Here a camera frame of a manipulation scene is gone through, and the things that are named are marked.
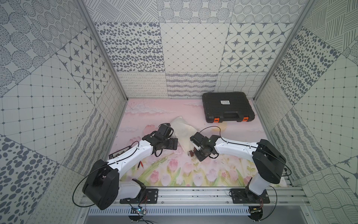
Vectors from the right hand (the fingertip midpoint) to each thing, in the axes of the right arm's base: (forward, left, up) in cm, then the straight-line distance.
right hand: (201, 155), depth 87 cm
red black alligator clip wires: (-5, +39, -1) cm, 39 cm away
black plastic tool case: (+39, -23, +3) cm, 45 cm away
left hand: (+7, +20, +8) cm, 23 cm away
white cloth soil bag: (+15, +12, +4) cm, 19 cm away
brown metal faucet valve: (0, +7, +1) cm, 7 cm away
